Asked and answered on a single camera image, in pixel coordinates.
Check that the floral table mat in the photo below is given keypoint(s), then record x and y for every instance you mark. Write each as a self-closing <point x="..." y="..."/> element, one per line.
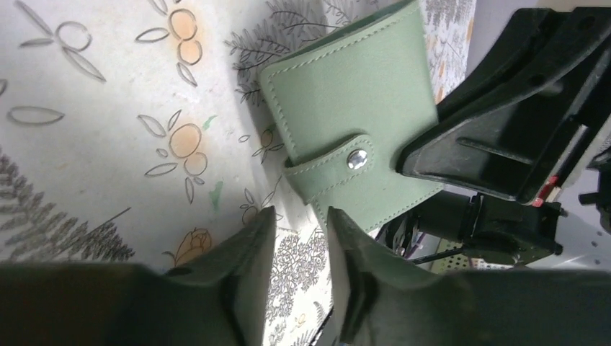
<point x="137" y="132"/>

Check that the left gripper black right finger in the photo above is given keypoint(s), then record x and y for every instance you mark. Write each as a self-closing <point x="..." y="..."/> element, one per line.
<point x="381" y="299"/>

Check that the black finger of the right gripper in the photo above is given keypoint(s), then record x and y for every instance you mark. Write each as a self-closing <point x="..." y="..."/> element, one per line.
<point x="533" y="112"/>

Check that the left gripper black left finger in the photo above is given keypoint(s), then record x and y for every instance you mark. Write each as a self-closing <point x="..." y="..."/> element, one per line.
<point x="218" y="298"/>

